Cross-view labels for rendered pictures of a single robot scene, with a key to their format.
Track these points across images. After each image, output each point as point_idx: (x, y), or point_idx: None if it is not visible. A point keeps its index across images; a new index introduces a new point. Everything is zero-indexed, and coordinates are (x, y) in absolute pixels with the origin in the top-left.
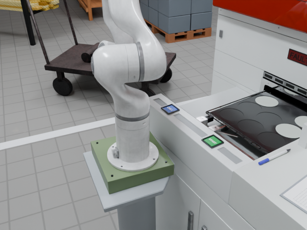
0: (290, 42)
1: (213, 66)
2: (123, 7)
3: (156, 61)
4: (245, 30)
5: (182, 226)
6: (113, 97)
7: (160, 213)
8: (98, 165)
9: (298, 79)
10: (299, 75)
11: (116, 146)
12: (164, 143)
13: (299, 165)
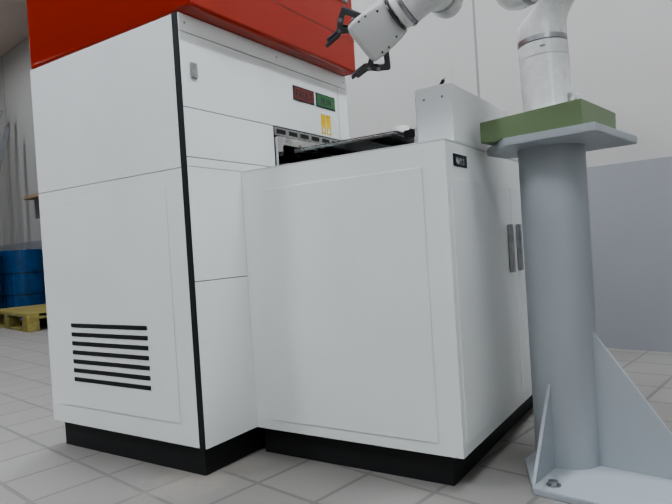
0: (291, 77)
1: (187, 147)
2: None
3: None
4: (235, 62)
5: (505, 275)
6: (567, 9)
7: (486, 315)
8: (598, 120)
9: (308, 125)
10: (308, 119)
11: (568, 95)
12: (478, 144)
13: None
